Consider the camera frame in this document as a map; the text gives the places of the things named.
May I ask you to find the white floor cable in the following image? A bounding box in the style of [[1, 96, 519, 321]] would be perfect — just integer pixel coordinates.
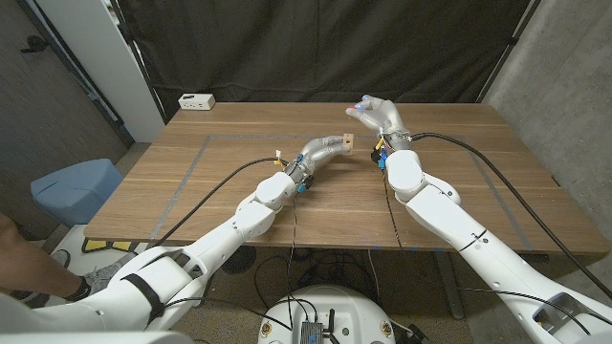
[[366, 248, 383, 307]]

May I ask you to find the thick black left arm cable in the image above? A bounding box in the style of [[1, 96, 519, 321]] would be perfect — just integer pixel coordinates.
[[151, 156, 291, 249]]

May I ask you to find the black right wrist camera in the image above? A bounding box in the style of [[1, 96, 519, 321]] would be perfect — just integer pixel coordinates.
[[370, 145, 389, 172]]

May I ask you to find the black floor cable bundle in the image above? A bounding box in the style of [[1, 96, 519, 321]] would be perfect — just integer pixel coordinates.
[[252, 247, 382, 312]]

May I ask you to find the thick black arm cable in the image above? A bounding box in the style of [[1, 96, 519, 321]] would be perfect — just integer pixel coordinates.
[[409, 132, 612, 300], [151, 156, 291, 249]]

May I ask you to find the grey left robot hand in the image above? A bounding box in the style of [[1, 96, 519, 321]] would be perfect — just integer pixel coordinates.
[[288, 135, 353, 185]]

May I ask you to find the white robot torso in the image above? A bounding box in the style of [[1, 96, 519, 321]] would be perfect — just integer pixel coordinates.
[[257, 285, 397, 344]]

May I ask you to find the white power strip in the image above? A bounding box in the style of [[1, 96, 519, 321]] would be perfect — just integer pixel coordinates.
[[178, 93, 216, 112]]

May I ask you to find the black backdrop stand pole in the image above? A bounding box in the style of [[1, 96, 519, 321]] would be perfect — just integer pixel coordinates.
[[107, 0, 168, 125], [475, 0, 544, 104]]

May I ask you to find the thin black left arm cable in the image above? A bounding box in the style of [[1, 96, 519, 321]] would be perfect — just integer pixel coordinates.
[[164, 194, 300, 333]]

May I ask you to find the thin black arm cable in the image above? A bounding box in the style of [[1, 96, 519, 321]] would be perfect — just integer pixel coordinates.
[[381, 169, 592, 335], [164, 194, 300, 333]]

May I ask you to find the black backdrop curtain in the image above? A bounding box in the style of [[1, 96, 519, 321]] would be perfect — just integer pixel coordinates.
[[117, 0, 533, 123]]

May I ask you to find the black round floor fan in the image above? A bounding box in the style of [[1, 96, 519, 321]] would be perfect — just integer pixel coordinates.
[[220, 245, 257, 275]]

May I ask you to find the blue stool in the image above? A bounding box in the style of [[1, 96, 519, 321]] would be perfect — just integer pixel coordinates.
[[30, 158, 124, 228]]

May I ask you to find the grey table leg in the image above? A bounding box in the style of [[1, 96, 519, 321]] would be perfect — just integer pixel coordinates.
[[432, 251, 466, 320]]

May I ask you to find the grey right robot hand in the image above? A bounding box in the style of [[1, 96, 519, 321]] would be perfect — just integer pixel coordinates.
[[345, 94, 412, 152]]

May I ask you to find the person's bare leg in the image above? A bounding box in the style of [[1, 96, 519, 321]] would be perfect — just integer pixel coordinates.
[[0, 212, 86, 300]]

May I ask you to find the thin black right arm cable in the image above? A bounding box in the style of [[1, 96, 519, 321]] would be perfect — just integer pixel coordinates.
[[381, 169, 592, 335]]

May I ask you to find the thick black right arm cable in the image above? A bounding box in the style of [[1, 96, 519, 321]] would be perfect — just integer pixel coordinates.
[[409, 132, 612, 300]]

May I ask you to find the black white sneaker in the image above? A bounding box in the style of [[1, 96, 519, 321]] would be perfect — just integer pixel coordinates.
[[9, 289, 52, 310]]

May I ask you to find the black door handle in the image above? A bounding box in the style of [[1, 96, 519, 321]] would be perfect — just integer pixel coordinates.
[[20, 34, 49, 54]]

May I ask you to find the grey finned module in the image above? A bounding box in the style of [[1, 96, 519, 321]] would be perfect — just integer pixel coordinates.
[[299, 320, 324, 344]]

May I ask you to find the white floor board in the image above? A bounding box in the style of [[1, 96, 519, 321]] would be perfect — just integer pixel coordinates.
[[50, 224, 144, 269]]

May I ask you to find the yellow black floor marker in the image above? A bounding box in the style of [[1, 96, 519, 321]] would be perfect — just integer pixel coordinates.
[[80, 238, 140, 253]]

